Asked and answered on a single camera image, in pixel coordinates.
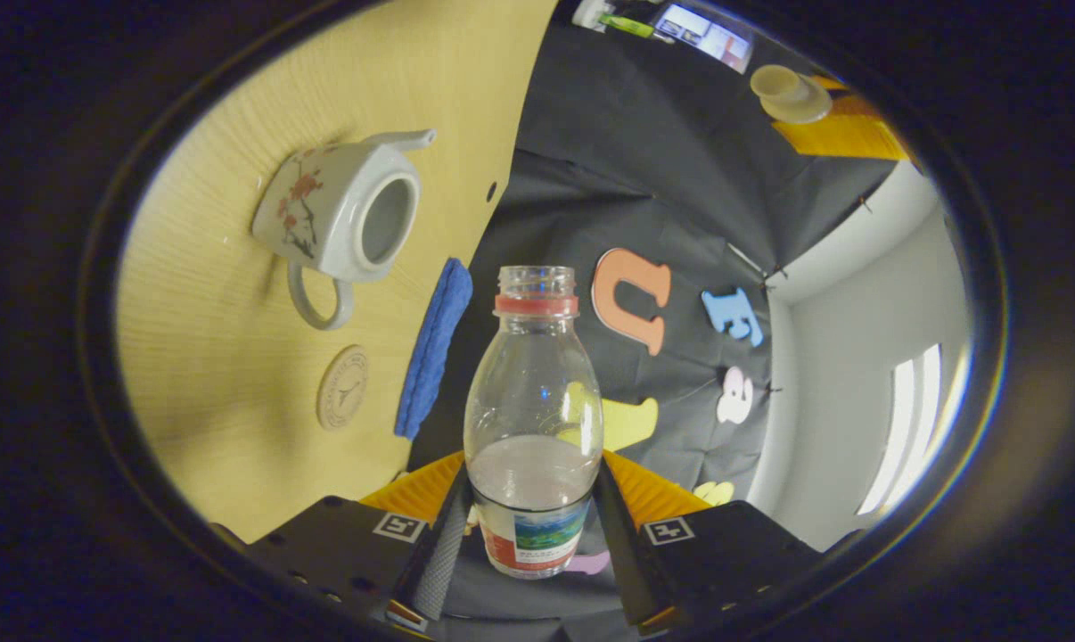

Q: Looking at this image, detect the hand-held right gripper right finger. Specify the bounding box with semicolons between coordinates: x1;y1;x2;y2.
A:
594;449;824;636

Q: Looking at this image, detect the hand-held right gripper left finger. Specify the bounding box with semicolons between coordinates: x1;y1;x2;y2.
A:
245;450;474;634

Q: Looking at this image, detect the clear plastic water bottle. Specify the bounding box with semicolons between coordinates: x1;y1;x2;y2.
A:
463;265;606;580

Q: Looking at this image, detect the round cork coaster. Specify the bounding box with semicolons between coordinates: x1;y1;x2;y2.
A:
316;344;370;432

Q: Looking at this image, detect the white floral teacup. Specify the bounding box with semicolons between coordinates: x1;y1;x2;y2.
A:
251;128;438;332

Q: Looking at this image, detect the green drink bottle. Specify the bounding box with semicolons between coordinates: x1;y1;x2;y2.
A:
595;11;677;41

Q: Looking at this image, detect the computer monitor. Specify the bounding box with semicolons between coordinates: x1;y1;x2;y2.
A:
652;3;756;75

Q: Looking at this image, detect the blue folded towel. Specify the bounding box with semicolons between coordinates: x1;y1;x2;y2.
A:
393;257;474;440

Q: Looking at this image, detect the black backdrop cloth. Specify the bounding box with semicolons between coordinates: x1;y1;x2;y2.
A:
404;0;904;625

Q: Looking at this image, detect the ceiling light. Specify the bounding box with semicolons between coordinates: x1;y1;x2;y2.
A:
857;343;944;518

